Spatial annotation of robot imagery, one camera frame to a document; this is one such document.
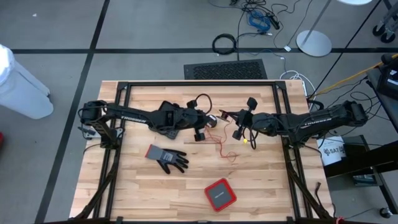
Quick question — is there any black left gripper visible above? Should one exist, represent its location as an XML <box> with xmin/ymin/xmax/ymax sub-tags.
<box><xmin>157</xmin><ymin>99</ymin><xmax>215</xmax><ymax>142</ymax></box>

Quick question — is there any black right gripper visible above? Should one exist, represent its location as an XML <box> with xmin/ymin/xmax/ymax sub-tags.
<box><xmin>219</xmin><ymin>96</ymin><xmax>278</xmax><ymax>141</ymax></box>

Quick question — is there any black spool with white labels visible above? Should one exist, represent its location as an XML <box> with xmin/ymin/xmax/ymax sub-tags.
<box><xmin>206</xmin><ymin>113</ymin><xmax>219</xmax><ymax>128</ymax></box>

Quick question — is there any thin red wire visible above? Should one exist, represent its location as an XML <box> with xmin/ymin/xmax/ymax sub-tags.
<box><xmin>203</xmin><ymin>119</ymin><xmax>241</xmax><ymax>163</ymax></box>

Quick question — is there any black floor mat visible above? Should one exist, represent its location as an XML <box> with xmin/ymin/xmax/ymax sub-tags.
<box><xmin>183</xmin><ymin>58</ymin><xmax>268</xmax><ymax>80</ymax></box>

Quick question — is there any grey black work glove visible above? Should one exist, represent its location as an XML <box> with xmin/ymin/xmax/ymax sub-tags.
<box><xmin>144</xmin><ymin>144</ymin><xmax>190</xmax><ymax>175</ymax></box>

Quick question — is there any red black collapsible box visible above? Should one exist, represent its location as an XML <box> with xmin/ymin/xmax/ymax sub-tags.
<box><xmin>204</xmin><ymin>177</ymin><xmax>238</xmax><ymax>213</ymax></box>

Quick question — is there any black power strip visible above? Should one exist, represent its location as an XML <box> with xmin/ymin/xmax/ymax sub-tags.
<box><xmin>267</xmin><ymin>14</ymin><xmax>281</xmax><ymax>31</ymax></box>

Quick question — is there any white printed paper bag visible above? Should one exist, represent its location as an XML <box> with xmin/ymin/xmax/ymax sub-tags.
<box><xmin>317</xmin><ymin>136</ymin><xmax>346</xmax><ymax>166</ymax></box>

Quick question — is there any grey round-base floor stand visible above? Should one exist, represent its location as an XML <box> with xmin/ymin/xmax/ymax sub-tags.
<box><xmin>295</xmin><ymin>0</ymin><xmax>333</xmax><ymax>58</ymax></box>

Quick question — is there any black metal stand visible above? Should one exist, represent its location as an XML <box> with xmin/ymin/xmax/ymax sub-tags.
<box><xmin>323</xmin><ymin>134</ymin><xmax>398</xmax><ymax>215</ymax></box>

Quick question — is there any black electronic device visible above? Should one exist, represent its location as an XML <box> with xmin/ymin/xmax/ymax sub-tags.
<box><xmin>376</xmin><ymin>65</ymin><xmax>398</xmax><ymax>101</ymax></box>

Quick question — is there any white round lamp head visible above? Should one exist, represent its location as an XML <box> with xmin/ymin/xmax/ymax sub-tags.
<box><xmin>337</xmin><ymin>0</ymin><xmax>374</xmax><ymax>6</ymax></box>

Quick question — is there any wheeled metal cart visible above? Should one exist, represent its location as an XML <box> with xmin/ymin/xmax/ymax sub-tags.
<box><xmin>371</xmin><ymin>0</ymin><xmax>398</xmax><ymax>44</ymax></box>

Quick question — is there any black caster wheel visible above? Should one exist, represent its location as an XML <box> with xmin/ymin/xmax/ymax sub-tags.
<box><xmin>379</xmin><ymin>207</ymin><xmax>394</xmax><ymax>219</ymax></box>

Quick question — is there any white plastic bin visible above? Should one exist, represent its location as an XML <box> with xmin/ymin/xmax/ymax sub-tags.
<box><xmin>0</xmin><ymin>44</ymin><xmax>54</xmax><ymax>120</ymax></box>

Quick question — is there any white cable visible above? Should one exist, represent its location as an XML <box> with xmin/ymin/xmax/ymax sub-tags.
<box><xmin>279</xmin><ymin>70</ymin><xmax>317</xmax><ymax>98</ymax></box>

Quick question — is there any coiled black cable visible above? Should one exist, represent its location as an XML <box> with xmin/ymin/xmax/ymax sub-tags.
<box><xmin>211</xmin><ymin>33</ymin><xmax>238</xmax><ymax>56</ymax></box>

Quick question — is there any coiled blue cable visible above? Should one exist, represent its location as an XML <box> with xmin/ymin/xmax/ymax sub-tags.
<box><xmin>248</xmin><ymin>11</ymin><xmax>272</xmax><ymax>34</ymax></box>

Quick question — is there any brown strap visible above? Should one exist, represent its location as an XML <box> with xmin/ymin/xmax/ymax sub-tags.
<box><xmin>313</xmin><ymin>181</ymin><xmax>323</xmax><ymax>207</ymax></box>

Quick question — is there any yellow floor cable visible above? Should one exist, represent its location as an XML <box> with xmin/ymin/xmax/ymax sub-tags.
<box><xmin>315</xmin><ymin>54</ymin><xmax>398</xmax><ymax>96</ymax></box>

